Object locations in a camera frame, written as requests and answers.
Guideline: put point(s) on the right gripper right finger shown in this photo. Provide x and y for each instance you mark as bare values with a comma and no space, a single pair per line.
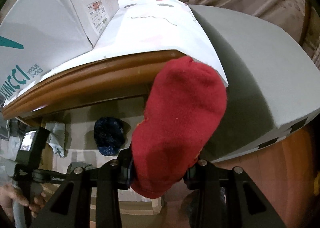
244,203

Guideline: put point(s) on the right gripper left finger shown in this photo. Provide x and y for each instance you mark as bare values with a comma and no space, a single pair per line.
70,205

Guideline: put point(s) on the wooden drawer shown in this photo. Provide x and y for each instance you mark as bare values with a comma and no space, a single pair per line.
80,145

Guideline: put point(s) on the red knitted garment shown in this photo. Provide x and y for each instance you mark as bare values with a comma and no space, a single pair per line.
185,106

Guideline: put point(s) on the dark blue underwear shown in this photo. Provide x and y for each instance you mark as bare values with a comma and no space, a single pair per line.
109,135

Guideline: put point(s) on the person's left hand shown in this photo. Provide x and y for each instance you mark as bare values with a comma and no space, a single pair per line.
9,194

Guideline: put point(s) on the grey white rolled cloth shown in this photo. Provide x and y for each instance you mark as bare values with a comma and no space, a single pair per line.
56,137

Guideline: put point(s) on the grey mattress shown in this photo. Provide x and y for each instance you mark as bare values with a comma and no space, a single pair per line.
273,85

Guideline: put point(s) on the white XINCCI shoe box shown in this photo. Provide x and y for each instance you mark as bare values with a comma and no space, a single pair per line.
39,35

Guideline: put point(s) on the white patterned cover cloth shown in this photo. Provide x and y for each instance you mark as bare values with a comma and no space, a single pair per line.
144,26

